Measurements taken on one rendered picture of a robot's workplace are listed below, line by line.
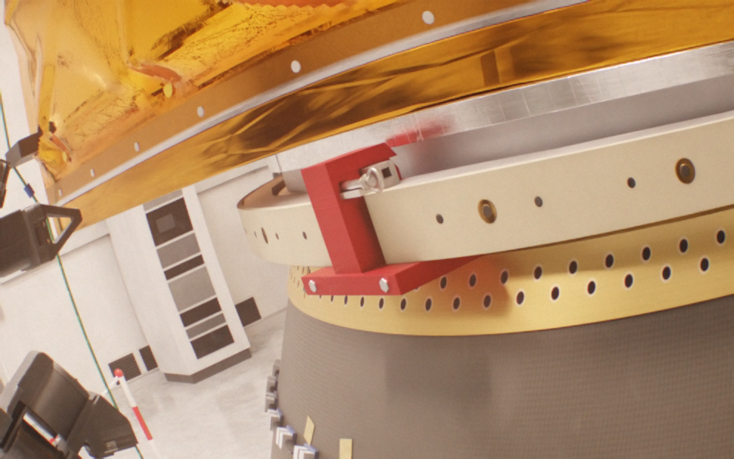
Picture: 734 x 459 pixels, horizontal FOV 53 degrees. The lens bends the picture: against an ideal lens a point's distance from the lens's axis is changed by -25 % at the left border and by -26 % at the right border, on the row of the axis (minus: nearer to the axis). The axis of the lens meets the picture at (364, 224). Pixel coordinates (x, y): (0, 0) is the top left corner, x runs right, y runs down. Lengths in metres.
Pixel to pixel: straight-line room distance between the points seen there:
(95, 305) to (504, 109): 7.99
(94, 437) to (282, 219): 0.27
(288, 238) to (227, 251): 8.65
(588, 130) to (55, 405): 0.46
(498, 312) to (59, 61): 0.70
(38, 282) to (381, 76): 7.59
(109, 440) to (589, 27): 0.51
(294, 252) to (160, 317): 7.26
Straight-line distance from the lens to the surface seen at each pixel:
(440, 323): 0.65
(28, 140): 1.27
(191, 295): 8.07
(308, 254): 0.72
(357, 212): 0.62
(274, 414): 0.98
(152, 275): 7.87
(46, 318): 8.21
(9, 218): 0.91
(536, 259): 0.58
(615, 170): 0.47
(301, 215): 0.71
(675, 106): 0.51
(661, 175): 0.46
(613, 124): 0.53
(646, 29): 0.55
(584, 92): 0.52
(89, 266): 8.48
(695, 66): 0.49
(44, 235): 0.94
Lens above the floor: 1.77
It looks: 7 degrees down
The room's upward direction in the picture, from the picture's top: 19 degrees counter-clockwise
